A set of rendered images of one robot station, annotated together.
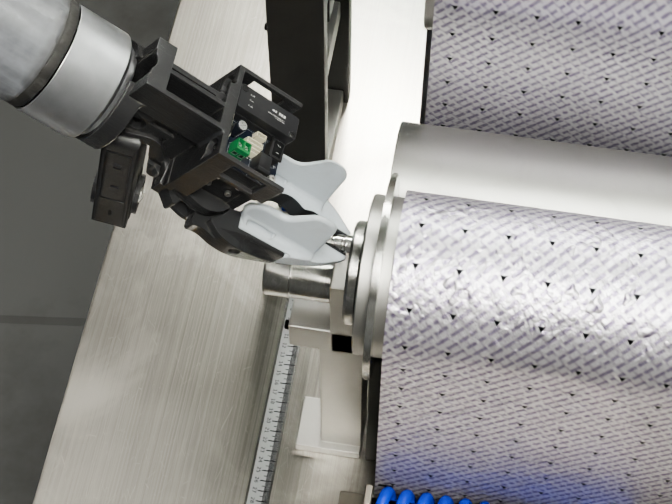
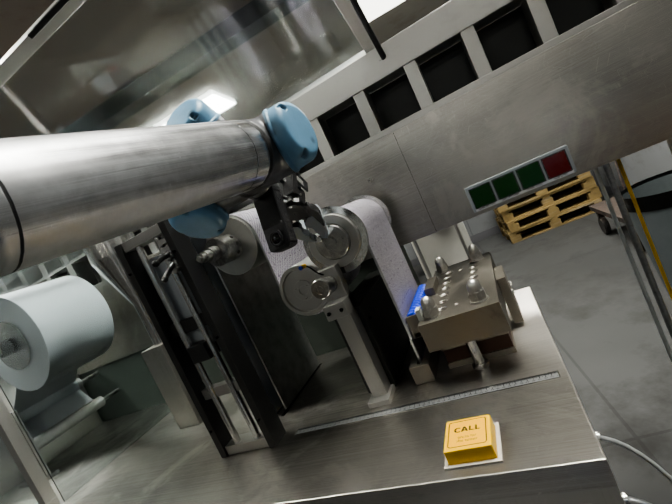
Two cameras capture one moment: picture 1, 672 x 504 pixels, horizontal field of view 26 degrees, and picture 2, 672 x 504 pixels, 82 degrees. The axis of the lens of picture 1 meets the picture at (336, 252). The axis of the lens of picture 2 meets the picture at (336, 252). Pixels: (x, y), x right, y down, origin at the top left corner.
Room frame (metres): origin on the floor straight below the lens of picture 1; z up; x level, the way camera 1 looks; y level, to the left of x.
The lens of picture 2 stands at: (0.34, 0.77, 1.29)
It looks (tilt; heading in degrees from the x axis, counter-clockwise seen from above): 5 degrees down; 283
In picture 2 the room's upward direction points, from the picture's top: 25 degrees counter-clockwise
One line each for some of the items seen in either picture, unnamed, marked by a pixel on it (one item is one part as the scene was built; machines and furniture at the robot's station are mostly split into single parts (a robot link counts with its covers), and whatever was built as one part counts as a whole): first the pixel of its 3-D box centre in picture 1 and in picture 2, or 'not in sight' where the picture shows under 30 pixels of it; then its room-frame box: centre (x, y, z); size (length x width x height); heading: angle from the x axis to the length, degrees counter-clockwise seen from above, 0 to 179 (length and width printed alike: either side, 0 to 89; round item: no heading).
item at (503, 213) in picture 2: not in sight; (537, 193); (-1.19, -4.97, 0.44); 1.19 x 0.81 x 0.88; 178
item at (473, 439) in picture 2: not in sight; (470, 439); (0.41, 0.23, 0.91); 0.07 x 0.07 x 0.02; 81
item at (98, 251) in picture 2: not in sight; (111, 247); (1.22, -0.25, 1.50); 0.14 x 0.14 x 0.06
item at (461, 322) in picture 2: not in sight; (464, 293); (0.32, -0.16, 1.00); 0.40 x 0.16 x 0.06; 81
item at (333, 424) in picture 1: (328, 353); (353, 336); (0.57, 0.01, 1.05); 0.06 x 0.05 x 0.31; 81
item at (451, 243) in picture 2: not in sight; (437, 232); (0.24, -4.15, 0.60); 2.55 x 0.64 x 1.20; 88
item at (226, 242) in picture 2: not in sight; (223, 249); (0.78, -0.05, 1.34); 0.06 x 0.06 x 0.06; 81
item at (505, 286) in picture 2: not in sight; (509, 292); (0.23, -0.16, 0.97); 0.10 x 0.03 x 0.11; 81
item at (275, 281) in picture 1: (279, 270); (321, 288); (0.57, 0.04, 1.18); 0.04 x 0.02 x 0.04; 171
